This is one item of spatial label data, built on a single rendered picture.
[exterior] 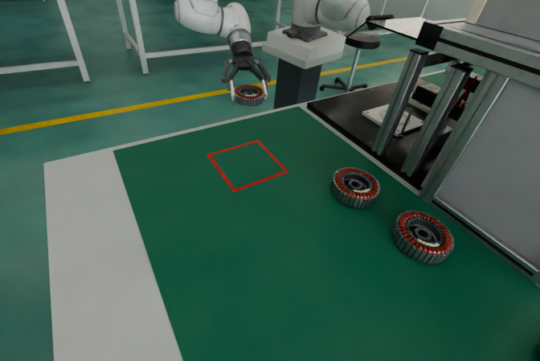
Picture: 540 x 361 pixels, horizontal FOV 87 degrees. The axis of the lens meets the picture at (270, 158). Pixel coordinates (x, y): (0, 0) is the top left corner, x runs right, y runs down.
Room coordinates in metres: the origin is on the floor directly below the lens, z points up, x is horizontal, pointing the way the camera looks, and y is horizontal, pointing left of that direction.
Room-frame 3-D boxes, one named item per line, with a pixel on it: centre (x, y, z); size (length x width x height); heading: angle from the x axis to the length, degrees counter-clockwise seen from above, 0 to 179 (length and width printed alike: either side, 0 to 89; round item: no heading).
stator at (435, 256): (0.39, -0.33, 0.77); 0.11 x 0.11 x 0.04
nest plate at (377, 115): (0.87, -0.40, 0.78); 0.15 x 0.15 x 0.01; 36
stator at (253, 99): (0.94, 0.10, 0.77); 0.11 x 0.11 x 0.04
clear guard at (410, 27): (0.84, -0.38, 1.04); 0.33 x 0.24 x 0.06; 36
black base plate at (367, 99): (0.93, -0.51, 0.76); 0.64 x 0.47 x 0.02; 126
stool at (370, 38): (2.78, -0.73, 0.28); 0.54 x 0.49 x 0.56; 36
